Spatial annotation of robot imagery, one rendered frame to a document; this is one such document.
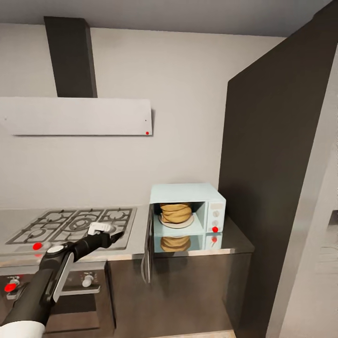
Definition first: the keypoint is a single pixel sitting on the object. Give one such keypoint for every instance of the burner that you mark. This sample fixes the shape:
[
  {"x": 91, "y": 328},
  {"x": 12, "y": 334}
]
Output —
[{"x": 56, "y": 227}]

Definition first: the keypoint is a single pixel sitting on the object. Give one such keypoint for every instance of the range hood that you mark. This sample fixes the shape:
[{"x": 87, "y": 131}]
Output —
[{"x": 77, "y": 110}]

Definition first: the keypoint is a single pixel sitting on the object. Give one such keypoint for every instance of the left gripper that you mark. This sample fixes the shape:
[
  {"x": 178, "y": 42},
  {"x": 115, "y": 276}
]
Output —
[{"x": 102, "y": 240}]

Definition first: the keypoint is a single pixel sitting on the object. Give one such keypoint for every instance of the microwave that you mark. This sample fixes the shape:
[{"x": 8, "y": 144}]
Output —
[{"x": 207, "y": 215}]

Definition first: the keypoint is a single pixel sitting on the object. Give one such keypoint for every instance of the popcorn bag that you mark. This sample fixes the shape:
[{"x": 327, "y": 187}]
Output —
[{"x": 176, "y": 212}]

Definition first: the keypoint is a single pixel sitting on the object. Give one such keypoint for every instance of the fridge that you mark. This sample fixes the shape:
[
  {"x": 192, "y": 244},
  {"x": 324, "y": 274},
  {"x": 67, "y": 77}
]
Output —
[{"x": 279, "y": 176}]

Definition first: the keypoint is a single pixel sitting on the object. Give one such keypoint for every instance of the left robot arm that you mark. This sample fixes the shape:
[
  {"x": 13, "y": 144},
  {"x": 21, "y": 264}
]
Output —
[{"x": 34, "y": 300}]

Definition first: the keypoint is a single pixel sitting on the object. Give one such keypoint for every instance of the oven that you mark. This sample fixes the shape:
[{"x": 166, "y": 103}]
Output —
[{"x": 85, "y": 307}]

